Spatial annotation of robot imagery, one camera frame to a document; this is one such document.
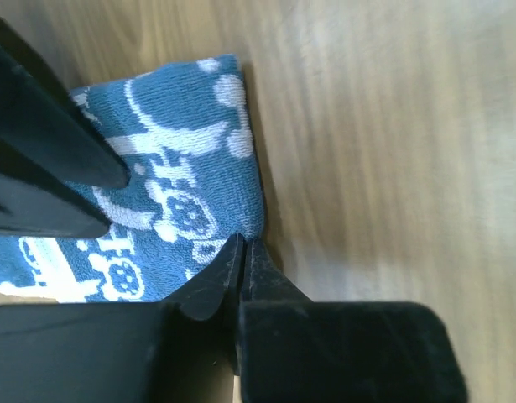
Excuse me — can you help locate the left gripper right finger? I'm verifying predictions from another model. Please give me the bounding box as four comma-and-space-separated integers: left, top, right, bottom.
238, 239, 467, 402

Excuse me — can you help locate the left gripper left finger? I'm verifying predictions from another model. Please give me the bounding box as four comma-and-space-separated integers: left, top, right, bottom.
0, 234, 245, 402

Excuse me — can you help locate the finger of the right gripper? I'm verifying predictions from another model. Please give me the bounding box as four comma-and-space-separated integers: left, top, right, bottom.
0, 39, 131, 190
0, 173, 111, 238

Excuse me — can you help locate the blue white patterned towel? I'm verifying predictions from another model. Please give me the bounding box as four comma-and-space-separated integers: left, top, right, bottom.
0, 55, 264, 302

